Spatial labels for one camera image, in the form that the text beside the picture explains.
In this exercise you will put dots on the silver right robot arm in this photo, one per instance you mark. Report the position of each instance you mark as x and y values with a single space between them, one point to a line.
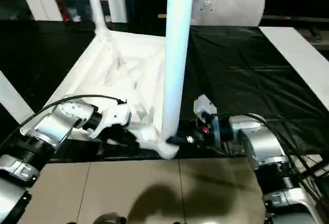
267 152

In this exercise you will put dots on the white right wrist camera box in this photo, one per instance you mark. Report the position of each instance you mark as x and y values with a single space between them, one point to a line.
205 108

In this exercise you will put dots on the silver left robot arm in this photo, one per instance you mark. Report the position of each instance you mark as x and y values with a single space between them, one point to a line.
46 136

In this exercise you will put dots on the black left robot foot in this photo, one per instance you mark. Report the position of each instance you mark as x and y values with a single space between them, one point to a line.
108 220

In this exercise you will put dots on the grey pillow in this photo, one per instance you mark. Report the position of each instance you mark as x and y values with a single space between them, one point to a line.
231 5

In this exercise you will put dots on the small red bottle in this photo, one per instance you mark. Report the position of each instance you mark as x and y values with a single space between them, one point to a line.
64 14

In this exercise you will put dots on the white flat panel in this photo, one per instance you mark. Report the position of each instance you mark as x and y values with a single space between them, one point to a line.
303 54

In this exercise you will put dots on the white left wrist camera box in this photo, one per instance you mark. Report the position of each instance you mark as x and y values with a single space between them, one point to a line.
115 115

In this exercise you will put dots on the white plastic table top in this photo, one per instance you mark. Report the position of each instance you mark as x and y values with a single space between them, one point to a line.
118 75

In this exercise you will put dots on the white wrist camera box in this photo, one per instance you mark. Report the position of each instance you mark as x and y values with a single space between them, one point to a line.
115 115
205 108

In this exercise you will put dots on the black screen stand foot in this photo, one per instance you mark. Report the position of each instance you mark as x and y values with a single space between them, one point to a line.
314 33

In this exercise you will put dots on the small yellow label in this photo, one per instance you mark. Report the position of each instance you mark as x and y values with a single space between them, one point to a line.
162 16

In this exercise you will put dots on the black work mat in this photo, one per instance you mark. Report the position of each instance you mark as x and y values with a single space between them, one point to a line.
247 64

